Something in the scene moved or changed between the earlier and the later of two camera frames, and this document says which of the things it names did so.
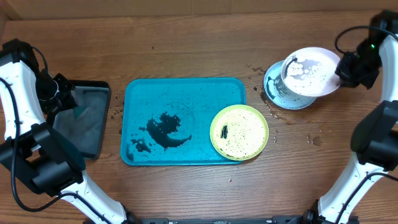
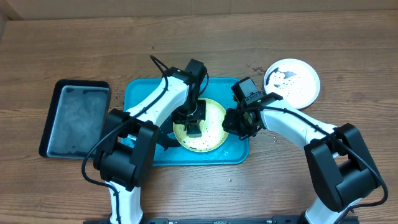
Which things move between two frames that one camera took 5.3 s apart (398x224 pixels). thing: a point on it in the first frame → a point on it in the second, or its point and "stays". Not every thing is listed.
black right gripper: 345,76 → 231,129
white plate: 311,71 → 296,81
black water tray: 87,130 stays
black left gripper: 63,103 → 200,114
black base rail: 224,220 stays
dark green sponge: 79,109 → 194,131
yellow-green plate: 239,132 → 213,135
